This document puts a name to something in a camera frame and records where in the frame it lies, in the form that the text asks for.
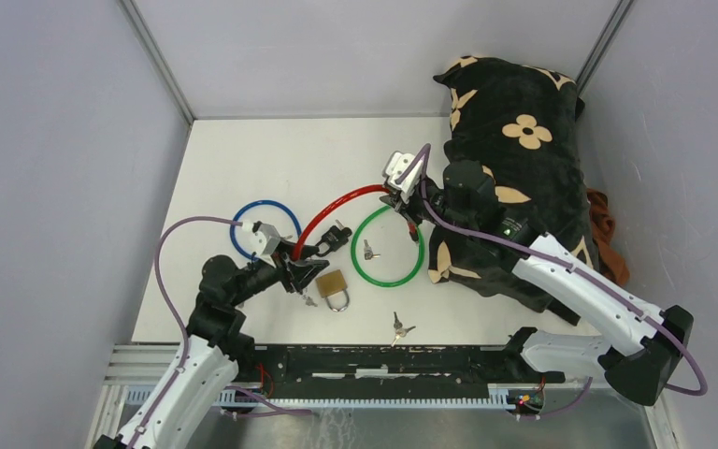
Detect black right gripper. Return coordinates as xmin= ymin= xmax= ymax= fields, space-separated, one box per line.
xmin=381 ymin=177 xmax=474 ymax=236

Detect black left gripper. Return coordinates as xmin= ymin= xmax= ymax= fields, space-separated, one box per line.
xmin=229 ymin=238 xmax=329 ymax=306

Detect green cable lock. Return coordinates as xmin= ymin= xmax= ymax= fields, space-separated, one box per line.
xmin=351 ymin=206 xmax=426 ymax=288

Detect black padlock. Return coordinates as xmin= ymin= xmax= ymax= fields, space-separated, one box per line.
xmin=316 ymin=220 xmax=353 ymax=257

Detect brass padlock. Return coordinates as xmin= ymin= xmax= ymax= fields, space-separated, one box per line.
xmin=315 ymin=269 xmax=351 ymax=312

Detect silver keys of green lock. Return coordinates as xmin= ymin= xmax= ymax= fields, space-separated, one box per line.
xmin=363 ymin=239 xmax=381 ymax=261

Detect red cable lock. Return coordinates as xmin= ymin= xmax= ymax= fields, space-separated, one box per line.
xmin=296 ymin=184 xmax=389 ymax=252

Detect blue cable lock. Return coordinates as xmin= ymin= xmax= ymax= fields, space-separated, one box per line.
xmin=229 ymin=199 xmax=303 ymax=261

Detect silver keys of brass padlock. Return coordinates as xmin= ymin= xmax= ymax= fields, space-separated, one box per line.
xmin=391 ymin=311 xmax=416 ymax=347

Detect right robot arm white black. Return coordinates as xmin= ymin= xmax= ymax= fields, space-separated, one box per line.
xmin=383 ymin=152 xmax=698 ymax=406

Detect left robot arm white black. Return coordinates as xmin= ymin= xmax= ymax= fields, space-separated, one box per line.
xmin=94 ymin=244 xmax=329 ymax=448

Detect black floral pillow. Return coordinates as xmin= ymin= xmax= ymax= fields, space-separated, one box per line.
xmin=427 ymin=56 xmax=599 ymax=326

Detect brown cloth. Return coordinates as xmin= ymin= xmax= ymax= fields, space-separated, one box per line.
xmin=586 ymin=188 xmax=630 ymax=286

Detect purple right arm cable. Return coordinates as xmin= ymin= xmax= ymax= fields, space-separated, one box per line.
xmin=393 ymin=143 xmax=709 ymax=398

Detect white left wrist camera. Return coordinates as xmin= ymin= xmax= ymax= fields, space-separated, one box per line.
xmin=241 ymin=221 xmax=281 ymax=260

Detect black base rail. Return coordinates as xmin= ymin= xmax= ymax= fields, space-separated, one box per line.
xmin=235 ymin=344 xmax=566 ymax=408

